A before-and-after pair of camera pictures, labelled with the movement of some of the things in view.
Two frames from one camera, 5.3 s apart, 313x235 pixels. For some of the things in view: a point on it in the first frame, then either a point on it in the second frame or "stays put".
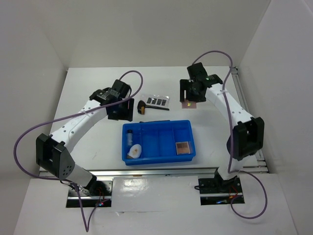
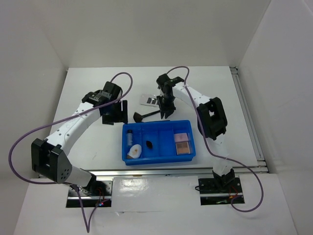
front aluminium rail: [137, 172] stays put
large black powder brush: [142, 105] to [138, 117]
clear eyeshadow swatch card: [156, 100] stays put
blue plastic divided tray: [152, 142] stays put
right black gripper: [184, 85] to [168, 110]
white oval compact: [135, 151] stays put
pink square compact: [187, 104] to [181, 139]
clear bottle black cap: [129, 137] stays put
